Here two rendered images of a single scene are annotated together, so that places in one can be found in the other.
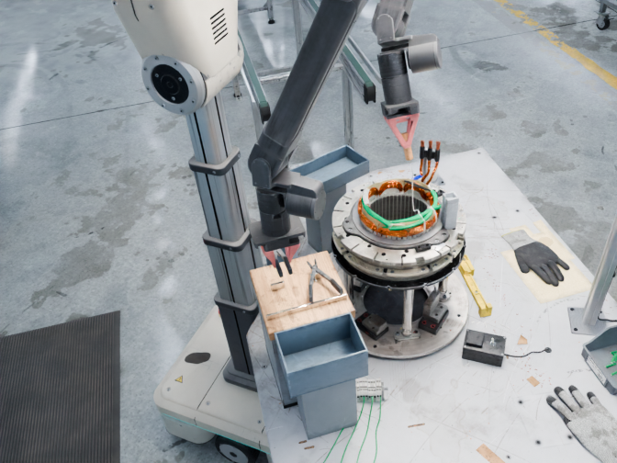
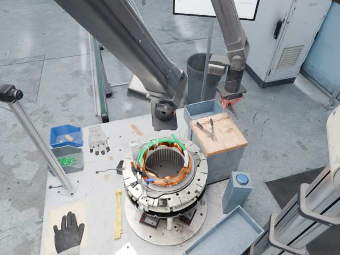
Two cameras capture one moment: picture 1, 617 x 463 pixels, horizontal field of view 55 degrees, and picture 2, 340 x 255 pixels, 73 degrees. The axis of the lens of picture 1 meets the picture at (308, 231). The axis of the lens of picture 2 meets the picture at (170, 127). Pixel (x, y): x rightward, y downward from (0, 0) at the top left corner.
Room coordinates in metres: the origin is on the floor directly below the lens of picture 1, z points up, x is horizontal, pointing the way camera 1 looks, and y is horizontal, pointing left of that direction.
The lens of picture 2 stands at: (1.59, -0.25, 1.83)
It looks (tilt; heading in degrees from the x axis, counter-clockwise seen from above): 47 degrees down; 174
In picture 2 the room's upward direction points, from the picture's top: straight up
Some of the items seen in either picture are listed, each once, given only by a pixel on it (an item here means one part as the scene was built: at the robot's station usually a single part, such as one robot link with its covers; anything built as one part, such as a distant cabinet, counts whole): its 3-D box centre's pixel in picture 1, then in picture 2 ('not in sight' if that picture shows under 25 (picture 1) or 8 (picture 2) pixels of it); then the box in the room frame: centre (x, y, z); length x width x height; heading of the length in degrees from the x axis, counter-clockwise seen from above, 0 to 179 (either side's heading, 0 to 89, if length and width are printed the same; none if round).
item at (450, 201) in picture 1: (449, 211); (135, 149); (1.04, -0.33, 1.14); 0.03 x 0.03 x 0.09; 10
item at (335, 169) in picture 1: (325, 208); (217, 253); (1.37, -0.06, 0.92); 0.25 x 0.11 x 0.28; 120
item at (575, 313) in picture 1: (588, 321); (68, 186); (0.97, -0.70, 0.78); 0.09 x 0.09 x 0.01; 75
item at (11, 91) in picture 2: not in sight; (11, 94); (0.97, -0.69, 1.37); 0.06 x 0.04 x 0.04; 75
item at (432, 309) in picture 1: (435, 306); not in sight; (1.02, -0.31, 0.85); 0.06 x 0.04 x 0.05; 142
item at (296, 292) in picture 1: (300, 292); (217, 132); (0.92, 0.03, 1.05); 0.20 x 0.19 x 0.02; 12
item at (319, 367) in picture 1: (324, 382); (201, 128); (0.77, 0.00, 0.92); 0.17 x 0.11 x 0.28; 102
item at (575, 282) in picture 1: (540, 258); (66, 237); (1.21, -0.66, 0.78); 0.31 x 0.19 x 0.01; 10
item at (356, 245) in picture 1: (398, 218); (165, 166); (1.10, -0.22, 1.09); 0.32 x 0.32 x 0.01
